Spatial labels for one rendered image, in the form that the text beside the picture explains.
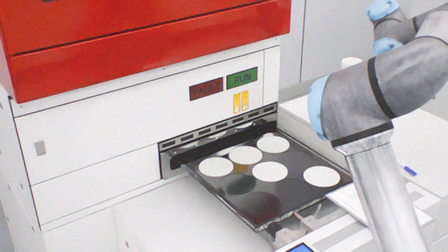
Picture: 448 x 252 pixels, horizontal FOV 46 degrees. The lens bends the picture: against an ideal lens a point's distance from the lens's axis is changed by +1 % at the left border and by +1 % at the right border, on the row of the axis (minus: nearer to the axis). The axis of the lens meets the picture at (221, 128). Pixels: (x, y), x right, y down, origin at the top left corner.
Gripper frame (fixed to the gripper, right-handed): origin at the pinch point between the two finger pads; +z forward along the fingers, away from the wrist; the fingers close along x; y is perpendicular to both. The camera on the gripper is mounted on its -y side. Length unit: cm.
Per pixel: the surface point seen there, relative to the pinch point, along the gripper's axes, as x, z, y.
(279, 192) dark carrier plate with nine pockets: -37, -15, -34
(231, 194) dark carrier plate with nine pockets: -41, -23, -43
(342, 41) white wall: 205, 111, -119
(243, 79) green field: -4, -32, -44
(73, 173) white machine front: -48, -54, -72
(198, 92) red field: -16, -41, -50
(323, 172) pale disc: -24.9, -5.9, -27.4
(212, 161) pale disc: -27, -24, -54
